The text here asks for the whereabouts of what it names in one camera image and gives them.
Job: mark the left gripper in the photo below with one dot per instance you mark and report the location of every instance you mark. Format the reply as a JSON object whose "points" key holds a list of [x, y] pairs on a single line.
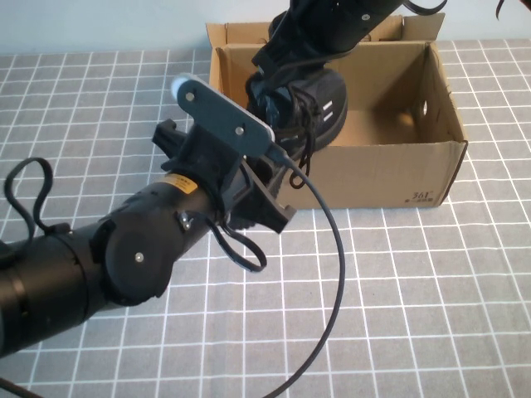
{"points": [[203, 157]]}

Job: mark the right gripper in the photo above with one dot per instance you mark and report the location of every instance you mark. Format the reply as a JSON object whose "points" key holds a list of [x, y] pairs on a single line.
{"points": [[286, 45]]}

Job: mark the black knit sneaker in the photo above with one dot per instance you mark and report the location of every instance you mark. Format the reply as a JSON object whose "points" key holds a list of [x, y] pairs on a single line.
{"points": [[327, 95]]}

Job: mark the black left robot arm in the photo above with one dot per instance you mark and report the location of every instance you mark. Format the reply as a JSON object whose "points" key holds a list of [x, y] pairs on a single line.
{"points": [[83, 269]]}

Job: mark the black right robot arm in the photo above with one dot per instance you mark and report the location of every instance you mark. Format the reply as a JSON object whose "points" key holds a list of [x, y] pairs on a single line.
{"points": [[352, 25]]}

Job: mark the brown cardboard shoe box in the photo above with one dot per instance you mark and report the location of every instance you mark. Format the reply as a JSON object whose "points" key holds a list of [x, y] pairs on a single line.
{"points": [[373, 178]]}

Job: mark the grey white-checked tablecloth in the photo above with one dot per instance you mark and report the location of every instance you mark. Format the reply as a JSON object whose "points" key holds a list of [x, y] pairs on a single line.
{"points": [[415, 290]]}

